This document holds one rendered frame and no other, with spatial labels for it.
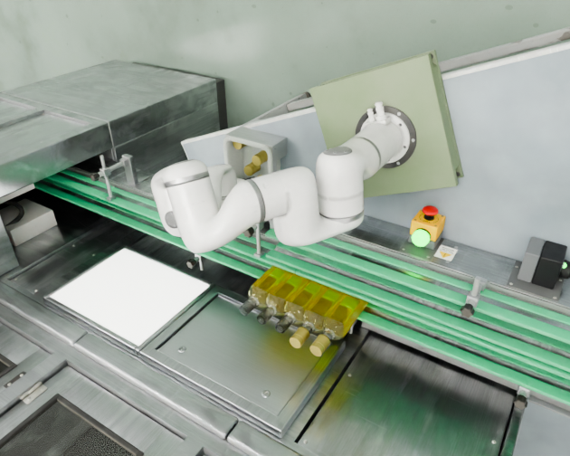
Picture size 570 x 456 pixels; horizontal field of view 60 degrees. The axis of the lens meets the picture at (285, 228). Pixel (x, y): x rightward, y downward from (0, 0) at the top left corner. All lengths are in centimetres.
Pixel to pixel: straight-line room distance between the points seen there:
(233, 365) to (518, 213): 82
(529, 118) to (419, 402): 74
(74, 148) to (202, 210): 111
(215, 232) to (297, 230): 16
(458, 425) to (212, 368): 64
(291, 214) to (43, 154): 116
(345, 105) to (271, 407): 77
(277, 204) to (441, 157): 47
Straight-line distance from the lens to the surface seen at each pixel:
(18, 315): 175
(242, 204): 88
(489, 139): 125
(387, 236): 136
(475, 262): 132
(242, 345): 142
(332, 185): 97
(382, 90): 122
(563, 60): 118
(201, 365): 139
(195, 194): 91
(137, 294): 164
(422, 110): 120
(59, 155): 193
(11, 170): 185
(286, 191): 91
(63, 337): 158
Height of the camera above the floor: 190
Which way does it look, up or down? 45 degrees down
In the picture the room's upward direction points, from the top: 131 degrees counter-clockwise
